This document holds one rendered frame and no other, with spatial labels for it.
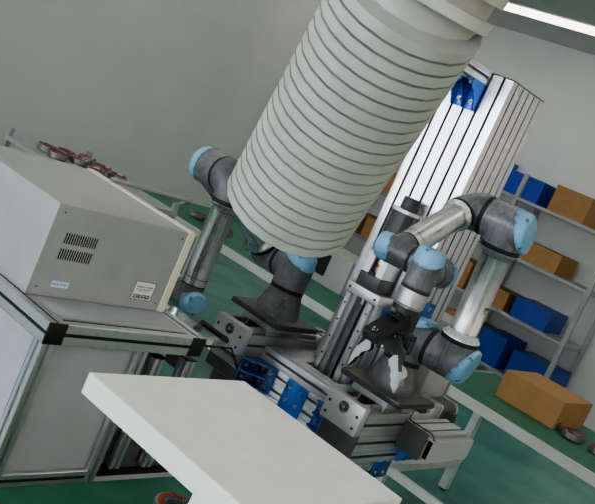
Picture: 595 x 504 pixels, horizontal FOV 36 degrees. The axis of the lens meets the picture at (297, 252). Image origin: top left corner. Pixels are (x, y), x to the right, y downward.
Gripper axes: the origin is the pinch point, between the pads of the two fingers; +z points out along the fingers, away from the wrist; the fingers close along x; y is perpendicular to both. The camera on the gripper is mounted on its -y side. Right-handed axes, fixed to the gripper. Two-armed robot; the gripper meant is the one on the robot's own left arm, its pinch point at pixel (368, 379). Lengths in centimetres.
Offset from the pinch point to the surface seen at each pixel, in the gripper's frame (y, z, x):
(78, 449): -57, 33, 26
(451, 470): 304, 103, 91
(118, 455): -45, 35, 25
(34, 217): -75, -11, 45
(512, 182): 588, -71, 273
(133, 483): -40, 40, 22
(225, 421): -85, -5, -27
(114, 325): -60, 4, 27
